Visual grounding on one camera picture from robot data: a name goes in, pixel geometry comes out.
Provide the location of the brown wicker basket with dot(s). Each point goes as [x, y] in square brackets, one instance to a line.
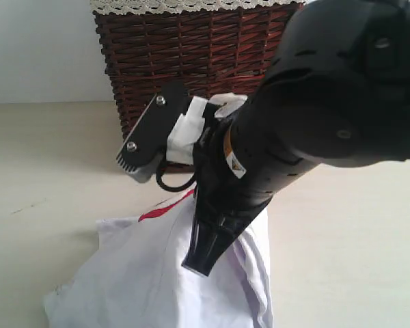
[211, 52]

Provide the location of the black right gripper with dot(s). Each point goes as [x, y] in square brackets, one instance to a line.
[225, 204]

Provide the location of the white t-shirt with red lettering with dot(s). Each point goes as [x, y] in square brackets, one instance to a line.
[136, 277]

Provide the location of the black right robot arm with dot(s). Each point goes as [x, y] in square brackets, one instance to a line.
[337, 92]

